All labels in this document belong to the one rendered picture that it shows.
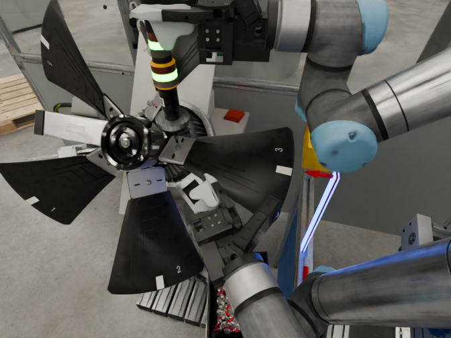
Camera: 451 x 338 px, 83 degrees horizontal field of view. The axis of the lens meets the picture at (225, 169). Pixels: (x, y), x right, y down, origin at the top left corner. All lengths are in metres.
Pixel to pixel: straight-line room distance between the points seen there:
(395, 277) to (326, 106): 0.22
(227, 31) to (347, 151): 0.24
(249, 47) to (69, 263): 1.77
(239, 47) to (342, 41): 0.15
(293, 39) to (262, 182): 0.27
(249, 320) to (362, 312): 0.14
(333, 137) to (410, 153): 1.20
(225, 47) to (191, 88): 0.42
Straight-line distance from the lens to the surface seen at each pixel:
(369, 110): 0.37
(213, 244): 0.43
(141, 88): 0.90
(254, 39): 0.44
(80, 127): 0.86
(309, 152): 0.81
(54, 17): 0.75
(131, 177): 0.62
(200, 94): 0.82
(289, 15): 0.42
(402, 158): 1.55
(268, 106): 1.30
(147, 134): 0.56
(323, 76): 0.46
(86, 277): 1.88
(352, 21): 0.44
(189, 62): 0.58
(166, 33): 0.44
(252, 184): 0.53
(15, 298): 2.04
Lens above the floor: 1.57
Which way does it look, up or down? 46 degrees down
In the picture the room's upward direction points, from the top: straight up
